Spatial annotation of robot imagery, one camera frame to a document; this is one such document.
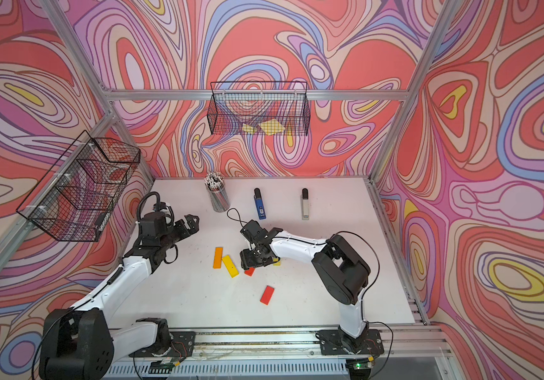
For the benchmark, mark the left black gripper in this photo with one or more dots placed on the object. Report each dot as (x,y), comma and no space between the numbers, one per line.
(191,227)

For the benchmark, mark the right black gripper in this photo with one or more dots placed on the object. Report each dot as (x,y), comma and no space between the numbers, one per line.
(247,261)

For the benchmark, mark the small red wooden block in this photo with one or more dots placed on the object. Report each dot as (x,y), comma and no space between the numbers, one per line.
(249,271)

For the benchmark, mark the golden yellow wooden block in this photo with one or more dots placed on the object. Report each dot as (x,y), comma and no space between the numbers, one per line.
(230,266)

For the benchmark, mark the orange wooden block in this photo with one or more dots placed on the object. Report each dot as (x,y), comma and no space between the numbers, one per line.
(218,257)

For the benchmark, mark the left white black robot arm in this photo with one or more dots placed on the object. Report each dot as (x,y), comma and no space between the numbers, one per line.
(77,342)

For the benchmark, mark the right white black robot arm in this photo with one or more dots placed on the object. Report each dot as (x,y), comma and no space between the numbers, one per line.
(343,272)

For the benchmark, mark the red wooden block front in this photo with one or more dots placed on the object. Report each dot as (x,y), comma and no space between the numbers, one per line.
(267,295)

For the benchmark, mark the blue stapler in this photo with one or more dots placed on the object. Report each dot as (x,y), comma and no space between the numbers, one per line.
(259,204)

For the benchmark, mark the beige stapler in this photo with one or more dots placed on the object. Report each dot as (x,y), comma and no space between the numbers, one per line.
(304,202)

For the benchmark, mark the metal mesh pencil cup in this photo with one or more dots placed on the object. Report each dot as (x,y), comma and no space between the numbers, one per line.
(215,185)

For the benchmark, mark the yellow sticky notes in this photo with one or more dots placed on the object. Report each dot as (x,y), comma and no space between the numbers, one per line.
(267,127)

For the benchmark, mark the black wire basket left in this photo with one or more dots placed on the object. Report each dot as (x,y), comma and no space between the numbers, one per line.
(75,198)

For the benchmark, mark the black wire basket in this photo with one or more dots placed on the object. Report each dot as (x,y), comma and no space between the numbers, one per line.
(75,198)
(234,103)

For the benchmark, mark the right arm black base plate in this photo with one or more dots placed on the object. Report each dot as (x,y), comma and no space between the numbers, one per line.
(335,342)

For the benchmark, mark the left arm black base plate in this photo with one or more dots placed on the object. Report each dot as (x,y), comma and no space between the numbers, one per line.
(179,345)

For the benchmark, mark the black wire basket back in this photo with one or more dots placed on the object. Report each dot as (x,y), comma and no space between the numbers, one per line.
(234,103)

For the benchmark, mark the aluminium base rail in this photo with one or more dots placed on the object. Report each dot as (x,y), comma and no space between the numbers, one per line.
(411,352)

